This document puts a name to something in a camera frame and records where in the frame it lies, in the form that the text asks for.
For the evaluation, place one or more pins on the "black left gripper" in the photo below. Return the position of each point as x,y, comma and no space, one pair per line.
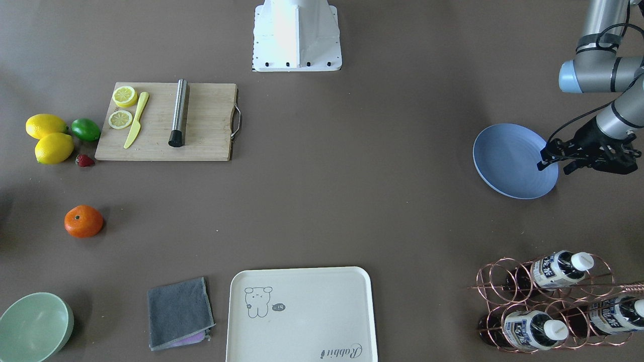
587,137

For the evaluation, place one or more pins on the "blue plate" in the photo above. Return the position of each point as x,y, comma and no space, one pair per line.
506,157

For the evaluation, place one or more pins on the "orange mandarin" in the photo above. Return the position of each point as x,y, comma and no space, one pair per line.
83,221

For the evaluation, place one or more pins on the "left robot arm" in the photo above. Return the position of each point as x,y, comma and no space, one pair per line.
597,68

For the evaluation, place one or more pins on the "tea bottle upper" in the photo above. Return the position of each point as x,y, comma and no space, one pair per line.
559,269

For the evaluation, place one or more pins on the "tea bottle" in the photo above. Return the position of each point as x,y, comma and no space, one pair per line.
619,315
522,331
559,269

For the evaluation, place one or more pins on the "tea bottle outer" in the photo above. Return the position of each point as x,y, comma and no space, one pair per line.
619,315

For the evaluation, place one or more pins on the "tea bottle lower middle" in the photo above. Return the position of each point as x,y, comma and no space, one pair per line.
522,331

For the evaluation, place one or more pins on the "cream rabbit tray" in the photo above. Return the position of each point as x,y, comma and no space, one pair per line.
301,314

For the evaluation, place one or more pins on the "wooden cutting board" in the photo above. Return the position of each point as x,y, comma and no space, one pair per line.
208,126

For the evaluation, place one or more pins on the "steel cylinder black cap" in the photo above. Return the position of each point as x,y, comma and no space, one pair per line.
178,131

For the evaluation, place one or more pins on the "grey folded cloth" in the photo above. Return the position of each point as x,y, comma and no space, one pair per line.
179,314

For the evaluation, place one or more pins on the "yellow plastic knife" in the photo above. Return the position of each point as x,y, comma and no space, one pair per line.
136,125

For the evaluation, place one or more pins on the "lemon half thick slice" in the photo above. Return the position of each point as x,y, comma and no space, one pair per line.
124,96

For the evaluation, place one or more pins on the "thin lemon slice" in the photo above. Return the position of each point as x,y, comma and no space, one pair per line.
120,119

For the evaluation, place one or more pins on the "green lime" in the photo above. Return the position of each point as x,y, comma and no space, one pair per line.
85,130

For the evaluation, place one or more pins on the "red strawberry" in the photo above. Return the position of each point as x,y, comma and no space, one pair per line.
83,160

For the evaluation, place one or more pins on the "yellow lemon lower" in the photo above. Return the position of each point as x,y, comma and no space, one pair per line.
54,148

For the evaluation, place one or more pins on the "yellow lemon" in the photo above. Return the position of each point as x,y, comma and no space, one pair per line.
42,124
54,148

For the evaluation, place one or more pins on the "yellow lemon upper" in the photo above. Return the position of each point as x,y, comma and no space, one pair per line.
42,124

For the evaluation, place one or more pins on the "green bowl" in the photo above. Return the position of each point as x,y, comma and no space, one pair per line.
35,327

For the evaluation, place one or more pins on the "copper wire bottle rack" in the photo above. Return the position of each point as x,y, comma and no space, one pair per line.
599,284

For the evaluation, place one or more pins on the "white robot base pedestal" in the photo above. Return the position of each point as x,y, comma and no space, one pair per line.
296,36

